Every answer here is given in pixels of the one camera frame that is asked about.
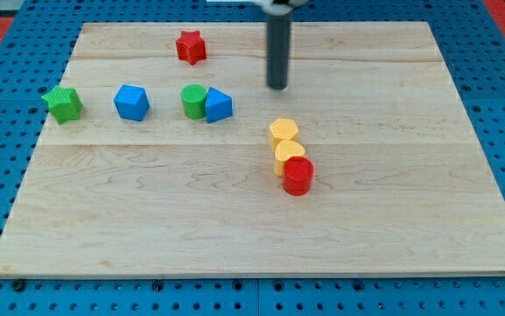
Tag white rod mount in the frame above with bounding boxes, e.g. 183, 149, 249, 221
252, 0, 308, 16

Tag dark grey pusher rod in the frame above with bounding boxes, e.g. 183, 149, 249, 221
266, 12, 292, 90

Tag red star block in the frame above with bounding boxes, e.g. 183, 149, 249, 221
175, 31, 207, 65

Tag yellow hexagon block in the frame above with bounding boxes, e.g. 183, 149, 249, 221
268, 118, 299, 150

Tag green star block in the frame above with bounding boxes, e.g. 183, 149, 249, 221
41, 85, 83, 125

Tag blue triangle block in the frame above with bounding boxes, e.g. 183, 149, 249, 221
206, 87, 233, 123

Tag green cylinder block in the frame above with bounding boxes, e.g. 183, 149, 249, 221
180, 84, 207, 119

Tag yellow heart block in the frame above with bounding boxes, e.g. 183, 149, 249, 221
273, 140, 306, 176

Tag red cylinder block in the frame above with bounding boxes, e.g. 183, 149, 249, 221
282, 156, 314, 196

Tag blue cube block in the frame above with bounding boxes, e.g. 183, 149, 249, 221
113, 84, 149, 121

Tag wooden board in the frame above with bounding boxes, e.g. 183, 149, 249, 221
0, 22, 505, 279

